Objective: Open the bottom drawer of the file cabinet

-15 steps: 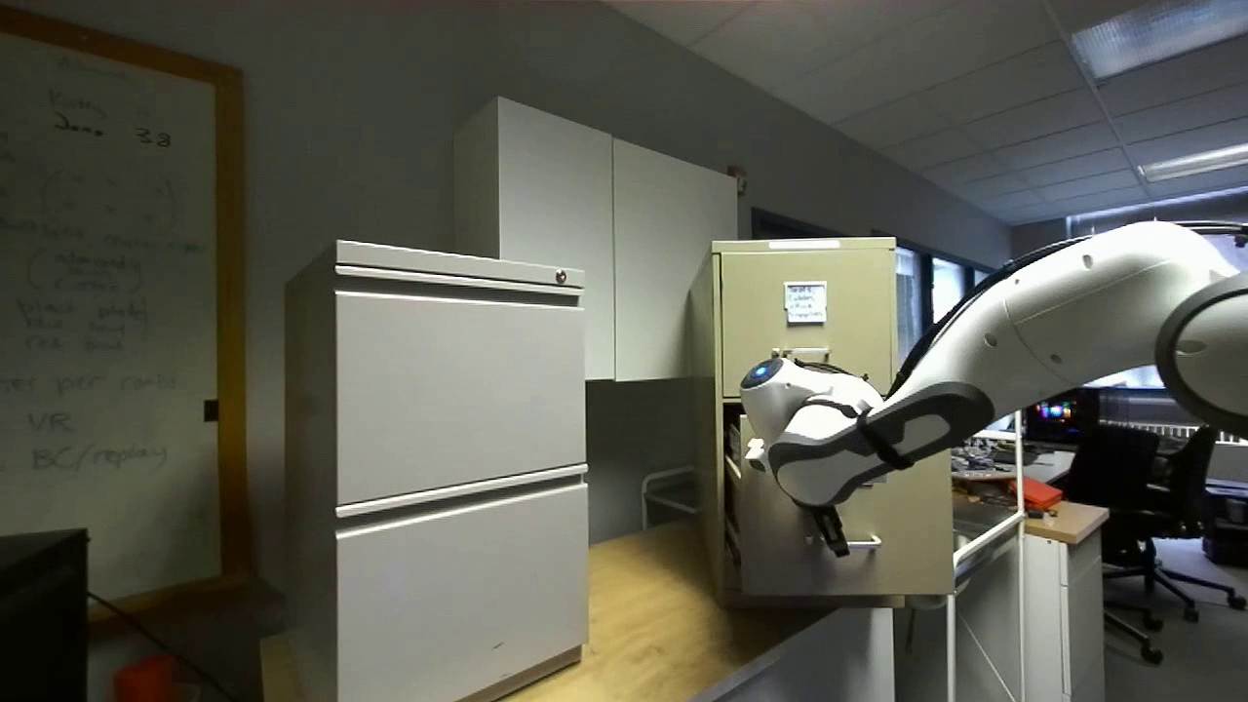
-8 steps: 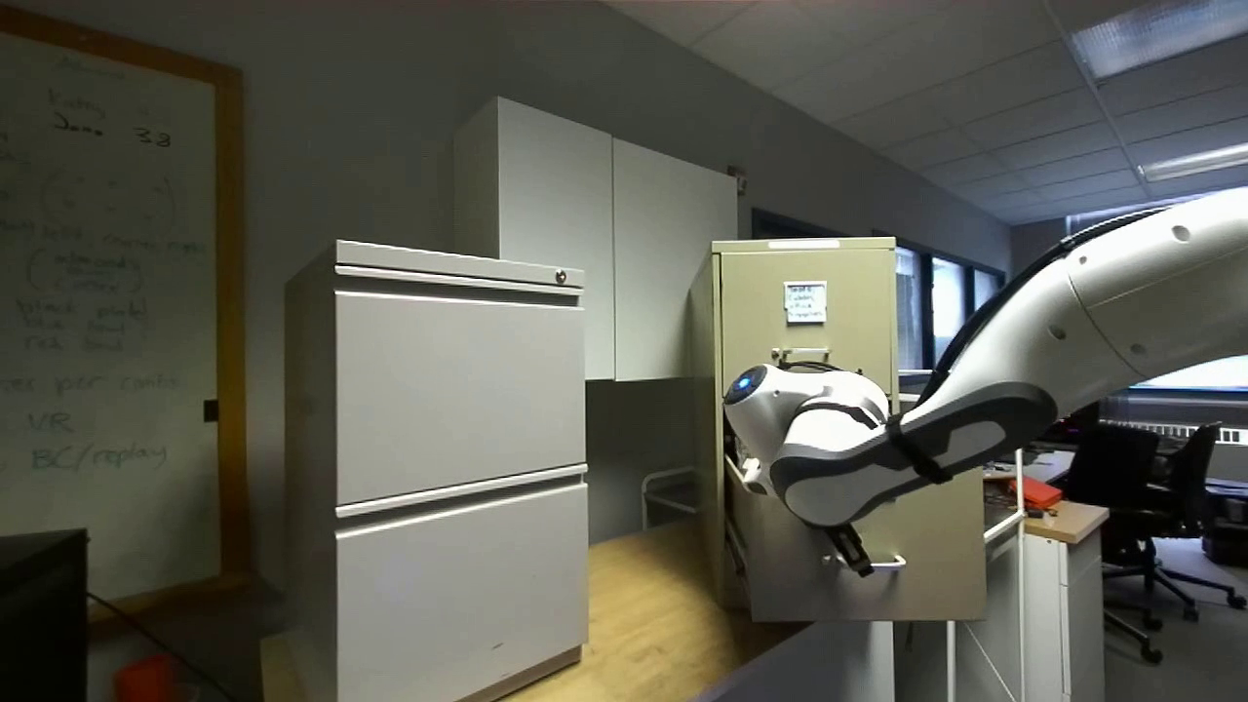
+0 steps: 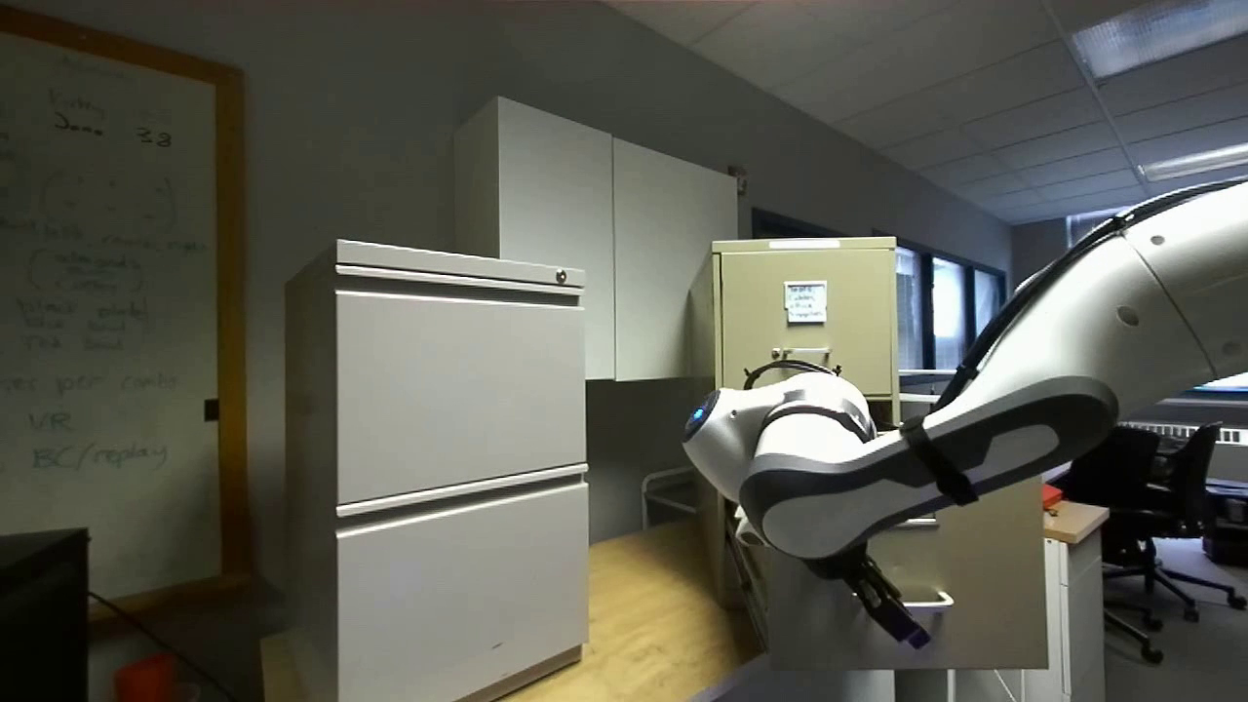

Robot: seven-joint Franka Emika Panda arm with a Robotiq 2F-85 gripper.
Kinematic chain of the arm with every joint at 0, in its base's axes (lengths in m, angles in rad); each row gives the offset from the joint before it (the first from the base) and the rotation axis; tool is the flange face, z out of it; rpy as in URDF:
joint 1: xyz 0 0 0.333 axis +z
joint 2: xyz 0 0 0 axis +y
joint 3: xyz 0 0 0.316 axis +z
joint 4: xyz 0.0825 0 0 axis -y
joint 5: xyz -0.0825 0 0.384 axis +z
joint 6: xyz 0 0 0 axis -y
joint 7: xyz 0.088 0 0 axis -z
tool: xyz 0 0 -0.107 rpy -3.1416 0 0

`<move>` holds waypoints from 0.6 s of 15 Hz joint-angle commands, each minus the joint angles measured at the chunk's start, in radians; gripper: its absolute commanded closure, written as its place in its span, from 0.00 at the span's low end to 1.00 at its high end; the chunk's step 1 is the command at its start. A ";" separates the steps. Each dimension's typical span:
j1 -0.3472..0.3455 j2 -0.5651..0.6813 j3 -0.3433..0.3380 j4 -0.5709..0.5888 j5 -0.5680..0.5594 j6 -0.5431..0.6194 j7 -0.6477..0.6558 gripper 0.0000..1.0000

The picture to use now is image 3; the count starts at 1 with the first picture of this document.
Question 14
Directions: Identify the black box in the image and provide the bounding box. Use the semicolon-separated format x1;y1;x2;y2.
0;523;92;702

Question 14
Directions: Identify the white paper drawer label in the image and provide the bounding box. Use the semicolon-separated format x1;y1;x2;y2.
779;278;830;329

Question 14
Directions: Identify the grey metal file cabinet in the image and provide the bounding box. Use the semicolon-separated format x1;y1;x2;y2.
284;234;598;702

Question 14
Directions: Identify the narrow ceiling light panel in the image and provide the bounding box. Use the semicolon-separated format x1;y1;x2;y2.
1136;135;1248;186

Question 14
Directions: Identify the beige cabinet labelled drawer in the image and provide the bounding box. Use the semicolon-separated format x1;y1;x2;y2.
715;245;906;401

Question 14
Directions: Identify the beige metal file cabinet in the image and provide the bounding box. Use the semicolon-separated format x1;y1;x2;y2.
688;234;906;616

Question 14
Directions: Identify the thin black cable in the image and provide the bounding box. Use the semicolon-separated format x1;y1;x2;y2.
85;589;239;702

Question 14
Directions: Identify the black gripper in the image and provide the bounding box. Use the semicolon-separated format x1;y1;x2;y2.
807;544;937;655

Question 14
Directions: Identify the dark narrow window row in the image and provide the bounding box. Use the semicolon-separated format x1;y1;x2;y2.
895;245;1010;380

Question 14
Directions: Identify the white base cabinet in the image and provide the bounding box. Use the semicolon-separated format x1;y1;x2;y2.
707;655;940;702

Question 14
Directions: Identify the small red object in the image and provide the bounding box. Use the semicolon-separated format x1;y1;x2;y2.
113;653;182;702

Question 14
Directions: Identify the wood framed whiteboard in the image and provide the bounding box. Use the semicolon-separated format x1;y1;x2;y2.
0;3;256;616

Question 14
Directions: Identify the chrome tube rack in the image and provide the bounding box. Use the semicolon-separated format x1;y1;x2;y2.
641;463;707;531

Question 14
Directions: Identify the large ceiling light panel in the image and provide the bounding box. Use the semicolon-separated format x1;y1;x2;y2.
1067;0;1248;81

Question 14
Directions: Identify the white side counter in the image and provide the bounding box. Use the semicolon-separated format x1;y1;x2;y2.
1041;498;1110;702

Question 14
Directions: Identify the black office chair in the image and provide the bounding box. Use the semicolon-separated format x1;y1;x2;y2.
1142;421;1248;631
1057;427;1175;668

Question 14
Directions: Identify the white wall cabinet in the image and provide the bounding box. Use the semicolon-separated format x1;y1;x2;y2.
451;94;745;388

